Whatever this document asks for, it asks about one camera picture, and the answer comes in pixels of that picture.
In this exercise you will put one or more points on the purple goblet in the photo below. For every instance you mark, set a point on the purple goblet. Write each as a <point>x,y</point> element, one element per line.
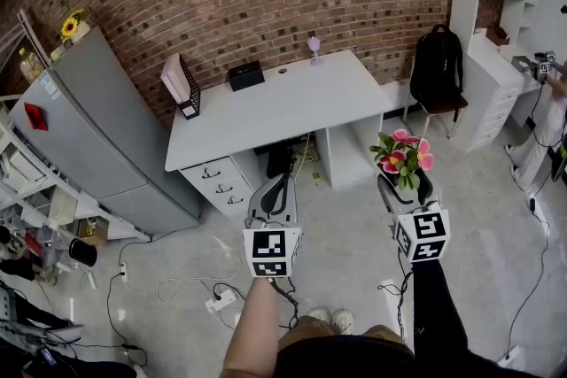
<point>315,51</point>

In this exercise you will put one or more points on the grey refrigerator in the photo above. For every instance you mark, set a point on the grey refrigerator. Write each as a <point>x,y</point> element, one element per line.
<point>97,133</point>

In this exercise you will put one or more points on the person's right forearm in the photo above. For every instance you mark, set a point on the person's right forearm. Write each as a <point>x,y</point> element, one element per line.
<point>436,310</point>

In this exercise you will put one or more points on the person's left forearm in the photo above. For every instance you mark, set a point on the person's left forearm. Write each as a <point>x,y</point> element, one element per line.
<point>254,327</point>

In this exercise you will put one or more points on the black computer case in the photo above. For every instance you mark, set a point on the black computer case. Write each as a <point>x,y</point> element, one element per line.
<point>280,161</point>

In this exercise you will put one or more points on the small white power strip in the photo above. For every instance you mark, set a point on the small white power strip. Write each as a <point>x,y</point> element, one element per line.
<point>124,272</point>

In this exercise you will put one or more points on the potted sunflower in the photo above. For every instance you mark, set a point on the potted sunflower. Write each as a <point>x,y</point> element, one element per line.
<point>71,26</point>

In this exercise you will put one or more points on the black box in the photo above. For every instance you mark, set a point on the black box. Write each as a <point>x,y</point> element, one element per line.
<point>246,76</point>

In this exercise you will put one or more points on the person's right white shoe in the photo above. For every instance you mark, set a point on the person's right white shoe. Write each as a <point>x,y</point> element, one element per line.
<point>344,320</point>

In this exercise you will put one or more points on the person's white shoe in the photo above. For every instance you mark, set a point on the person's white shoe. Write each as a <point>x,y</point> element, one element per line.
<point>319,314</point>
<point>344,320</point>

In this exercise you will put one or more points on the black cylinder bin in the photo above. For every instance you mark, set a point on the black cylinder bin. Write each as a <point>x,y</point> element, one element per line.
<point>83,252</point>

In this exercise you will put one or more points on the white storage rack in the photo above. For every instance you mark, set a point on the white storage rack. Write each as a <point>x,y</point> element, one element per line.
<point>40,190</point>

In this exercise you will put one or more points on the pink books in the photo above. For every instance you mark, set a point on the pink books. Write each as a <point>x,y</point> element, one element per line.
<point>173,77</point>

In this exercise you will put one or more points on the person's black shirt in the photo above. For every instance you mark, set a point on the person's black shirt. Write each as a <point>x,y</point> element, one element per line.
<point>363,360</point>

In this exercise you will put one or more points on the white drawer cabinet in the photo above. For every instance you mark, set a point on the white drawer cabinet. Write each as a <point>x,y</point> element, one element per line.
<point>489,99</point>

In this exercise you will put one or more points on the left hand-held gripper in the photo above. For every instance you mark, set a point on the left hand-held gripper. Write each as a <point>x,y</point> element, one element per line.
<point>271,250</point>

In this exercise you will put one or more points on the pink flowers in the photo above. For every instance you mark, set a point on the pink flowers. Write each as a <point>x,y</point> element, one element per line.
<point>405,159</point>

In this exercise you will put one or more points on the person's khaki shorts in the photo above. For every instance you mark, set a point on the person's khaki shorts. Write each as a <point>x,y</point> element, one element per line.
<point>310,327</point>

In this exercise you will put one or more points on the wooden chair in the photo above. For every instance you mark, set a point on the wooden chair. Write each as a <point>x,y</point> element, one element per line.
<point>443,106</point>

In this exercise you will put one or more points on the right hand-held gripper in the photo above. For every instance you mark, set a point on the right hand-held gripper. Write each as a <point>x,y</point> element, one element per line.
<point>423,236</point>

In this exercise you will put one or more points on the cardboard box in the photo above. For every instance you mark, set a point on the cardboard box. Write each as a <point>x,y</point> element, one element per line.
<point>94,230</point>

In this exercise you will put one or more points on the black equipment stand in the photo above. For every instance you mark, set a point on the black equipment stand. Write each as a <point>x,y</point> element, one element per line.
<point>40,341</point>

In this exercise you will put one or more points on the person's left white shoe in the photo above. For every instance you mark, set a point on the person's left white shoe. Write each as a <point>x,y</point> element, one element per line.
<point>319,314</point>

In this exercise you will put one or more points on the white table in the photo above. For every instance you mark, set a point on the white table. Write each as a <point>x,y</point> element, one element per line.
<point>283,110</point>

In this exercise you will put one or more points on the black mesh file holder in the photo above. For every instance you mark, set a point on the black mesh file holder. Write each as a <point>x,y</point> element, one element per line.
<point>191,95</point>

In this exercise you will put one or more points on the clear plastic bottle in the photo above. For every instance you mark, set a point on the clear plastic bottle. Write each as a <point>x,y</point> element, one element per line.
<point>30,65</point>

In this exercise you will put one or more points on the red diamond sticker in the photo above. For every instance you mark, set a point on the red diamond sticker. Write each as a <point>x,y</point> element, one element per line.
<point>36,116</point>

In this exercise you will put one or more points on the black backpack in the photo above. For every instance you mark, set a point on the black backpack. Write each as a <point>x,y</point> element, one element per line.
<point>436,64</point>

